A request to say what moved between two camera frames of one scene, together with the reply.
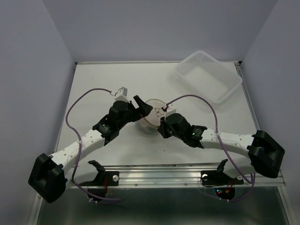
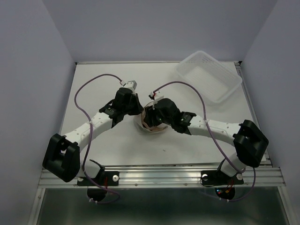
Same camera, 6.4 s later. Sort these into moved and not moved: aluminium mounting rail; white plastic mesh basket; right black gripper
Moved: right black gripper
Not moved: aluminium mounting rail; white plastic mesh basket
